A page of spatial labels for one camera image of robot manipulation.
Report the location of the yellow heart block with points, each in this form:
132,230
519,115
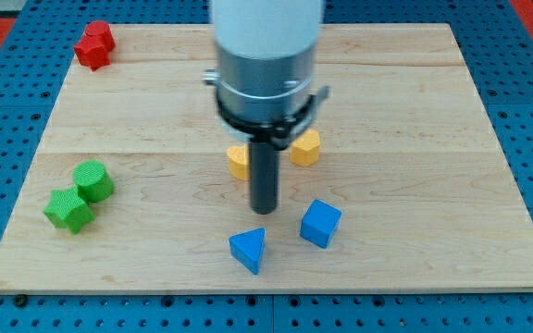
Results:
306,149
238,162

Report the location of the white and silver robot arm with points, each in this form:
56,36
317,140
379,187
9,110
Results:
266,52

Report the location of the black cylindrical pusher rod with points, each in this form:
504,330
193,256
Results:
264,176

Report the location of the blue cube block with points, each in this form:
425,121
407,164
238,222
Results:
319,223

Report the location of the blue triangle block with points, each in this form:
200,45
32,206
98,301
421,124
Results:
248,248

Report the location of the light wooden board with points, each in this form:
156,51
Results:
408,154

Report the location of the green cylinder block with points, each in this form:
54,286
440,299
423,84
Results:
93,180

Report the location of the green star block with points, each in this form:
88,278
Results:
68,209

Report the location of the red star block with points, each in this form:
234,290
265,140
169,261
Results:
92,52

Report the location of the red cylinder block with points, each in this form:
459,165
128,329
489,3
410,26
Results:
101,29

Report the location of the black clamp ring bracket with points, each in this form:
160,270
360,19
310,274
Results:
280,134

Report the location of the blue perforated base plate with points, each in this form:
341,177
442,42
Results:
34,59

